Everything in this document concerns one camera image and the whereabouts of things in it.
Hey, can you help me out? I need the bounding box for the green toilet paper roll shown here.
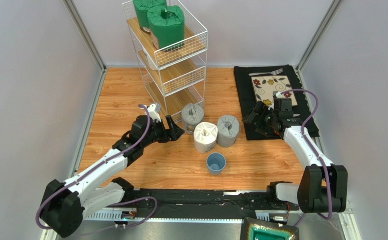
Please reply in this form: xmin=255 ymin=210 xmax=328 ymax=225
xmin=147 ymin=5 xmax=185 ymax=50
xmin=132 ymin=0 xmax=167 ymax=34

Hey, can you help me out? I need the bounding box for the white wire shelf rack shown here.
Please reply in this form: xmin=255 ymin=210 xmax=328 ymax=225
xmin=122 ymin=0 xmax=208 ymax=123

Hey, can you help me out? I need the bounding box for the silver fork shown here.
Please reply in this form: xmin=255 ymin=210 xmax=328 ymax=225
xmin=249 ymin=68 xmax=283 ymax=77

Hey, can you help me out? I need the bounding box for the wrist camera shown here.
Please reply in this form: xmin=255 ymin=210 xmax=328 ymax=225
xmin=147 ymin=103 xmax=162 ymax=123
xmin=273 ymin=91 xmax=285 ymax=99

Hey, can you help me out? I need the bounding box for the floral square plate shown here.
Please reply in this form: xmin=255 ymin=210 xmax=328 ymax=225
xmin=251 ymin=75 xmax=292 ymax=107

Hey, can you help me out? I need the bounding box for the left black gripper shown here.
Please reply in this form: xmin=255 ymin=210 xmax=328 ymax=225
xmin=141 ymin=115 xmax=185 ymax=148

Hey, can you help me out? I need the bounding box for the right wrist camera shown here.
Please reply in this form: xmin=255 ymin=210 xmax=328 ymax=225
xmin=273 ymin=91 xmax=285 ymax=99

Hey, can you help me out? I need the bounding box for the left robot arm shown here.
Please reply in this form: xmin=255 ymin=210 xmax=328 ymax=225
xmin=35 ymin=115 xmax=185 ymax=238

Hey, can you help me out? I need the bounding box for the grey toilet paper roll back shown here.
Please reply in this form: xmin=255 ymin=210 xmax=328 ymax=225
xmin=181 ymin=103 xmax=204 ymax=135

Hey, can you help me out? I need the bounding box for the white toilet paper roll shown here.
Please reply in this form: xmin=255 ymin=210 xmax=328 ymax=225
xmin=193 ymin=122 xmax=218 ymax=154
xmin=144 ymin=53 xmax=158 ymax=71

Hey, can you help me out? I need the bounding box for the grey toilet paper roll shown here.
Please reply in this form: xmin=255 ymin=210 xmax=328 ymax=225
xmin=217 ymin=115 xmax=240 ymax=148
xmin=181 ymin=103 xmax=204 ymax=135

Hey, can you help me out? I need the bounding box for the blue plastic cup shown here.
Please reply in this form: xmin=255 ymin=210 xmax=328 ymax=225
xmin=206 ymin=152 xmax=226 ymax=176

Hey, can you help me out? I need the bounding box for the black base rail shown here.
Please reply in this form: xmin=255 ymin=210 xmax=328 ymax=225
xmin=122 ymin=189 xmax=299 ymax=221

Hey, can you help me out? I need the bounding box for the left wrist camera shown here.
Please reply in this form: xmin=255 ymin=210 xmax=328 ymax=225
xmin=147 ymin=103 xmax=162 ymax=123

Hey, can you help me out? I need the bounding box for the teal glazed square dish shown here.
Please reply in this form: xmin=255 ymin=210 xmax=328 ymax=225
xmin=239 ymin=217 xmax=300 ymax=240

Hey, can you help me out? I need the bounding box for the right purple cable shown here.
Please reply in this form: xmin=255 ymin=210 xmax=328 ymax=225
xmin=277 ymin=88 xmax=333 ymax=228

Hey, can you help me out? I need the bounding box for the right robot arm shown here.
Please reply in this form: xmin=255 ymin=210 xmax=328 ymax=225
xmin=242 ymin=98 xmax=348 ymax=215

